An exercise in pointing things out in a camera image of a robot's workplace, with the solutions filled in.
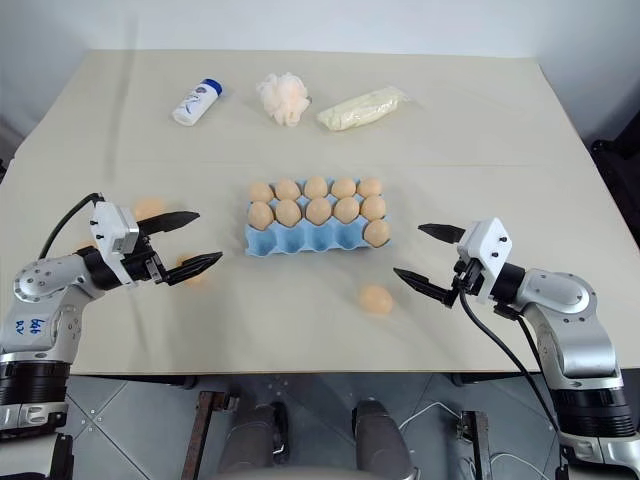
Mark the peach mesh bath sponge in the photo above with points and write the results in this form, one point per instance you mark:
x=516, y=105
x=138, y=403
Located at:
x=285, y=97

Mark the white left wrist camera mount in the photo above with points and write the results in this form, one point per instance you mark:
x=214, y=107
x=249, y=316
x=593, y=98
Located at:
x=112, y=225

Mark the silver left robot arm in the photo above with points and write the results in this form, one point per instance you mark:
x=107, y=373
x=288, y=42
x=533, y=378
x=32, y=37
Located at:
x=40, y=285

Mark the rusty brown table leg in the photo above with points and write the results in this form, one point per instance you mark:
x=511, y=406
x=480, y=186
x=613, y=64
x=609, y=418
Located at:
x=477, y=445
x=200, y=435

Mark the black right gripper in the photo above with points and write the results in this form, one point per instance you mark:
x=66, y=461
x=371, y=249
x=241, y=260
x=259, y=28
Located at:
x=469, y=277

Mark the blue egg tray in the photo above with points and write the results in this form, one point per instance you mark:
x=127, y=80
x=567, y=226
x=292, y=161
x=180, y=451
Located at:
x=300, y=242

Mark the white bottle with blue cap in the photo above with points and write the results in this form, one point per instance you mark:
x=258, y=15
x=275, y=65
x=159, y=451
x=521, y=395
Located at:
x=195, y=102

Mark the black background object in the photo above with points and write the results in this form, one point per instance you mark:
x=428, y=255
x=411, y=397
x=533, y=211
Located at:
x=617, y=142

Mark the brown egg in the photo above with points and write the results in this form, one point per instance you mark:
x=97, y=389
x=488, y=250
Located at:
x=318, y=211
x=316, y=186
x=346, y=210
x=288, y=212
x=369, y=186
x=261, y=192
x=149, y=205
x=376, y=299
x=344, y=187
x=377, y=233
x=373, y=207
x=287, y=188
x=194, y=281
x=261, y=215

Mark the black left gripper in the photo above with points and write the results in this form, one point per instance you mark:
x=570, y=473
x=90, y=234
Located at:
x=142, y=262

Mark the dark rounded shape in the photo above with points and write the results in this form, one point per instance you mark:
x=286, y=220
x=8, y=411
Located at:
x=260, y=435
x=380, y=440

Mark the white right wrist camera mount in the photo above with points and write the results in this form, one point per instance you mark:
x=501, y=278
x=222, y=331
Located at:
x=487, y=245

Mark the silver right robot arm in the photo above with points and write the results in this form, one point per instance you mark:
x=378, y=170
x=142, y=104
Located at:
x=565, y=300

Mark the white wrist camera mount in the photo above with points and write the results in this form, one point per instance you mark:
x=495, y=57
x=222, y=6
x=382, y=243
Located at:
x=112, y=225
x=487, y=245

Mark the clear bag of yellow contents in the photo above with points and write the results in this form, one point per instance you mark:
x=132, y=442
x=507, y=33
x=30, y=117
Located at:
x=360, y=110

